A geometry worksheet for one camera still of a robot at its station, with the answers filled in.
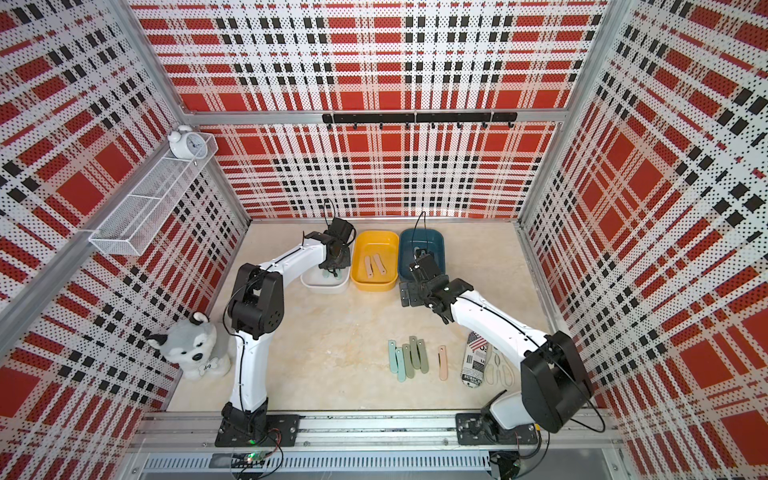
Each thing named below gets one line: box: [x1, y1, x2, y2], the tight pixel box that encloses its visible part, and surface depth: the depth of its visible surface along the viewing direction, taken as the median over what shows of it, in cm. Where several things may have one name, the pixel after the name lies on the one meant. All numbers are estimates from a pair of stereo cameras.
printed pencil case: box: [462, 331, 488, 389], surface depth 84 cm
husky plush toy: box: [146, 312, 231, 379], surface depth 72 cm
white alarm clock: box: [167, 125, 208, 159], surface depth 82 cm
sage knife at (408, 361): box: [402, 344, 415, 379], surface depth 86 cm
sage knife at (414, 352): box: [409, 335, 421, 369], surface depth 88 cm
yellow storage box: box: [350, 230, 399, 292], surface depth 109 cm
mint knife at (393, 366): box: [388, 339, 399, 374], surface depth 88 cm
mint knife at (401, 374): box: [396, 349, 406, 383], surface depth 86 cm
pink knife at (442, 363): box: [438, 345, 448, 382], surface depth 86 cm
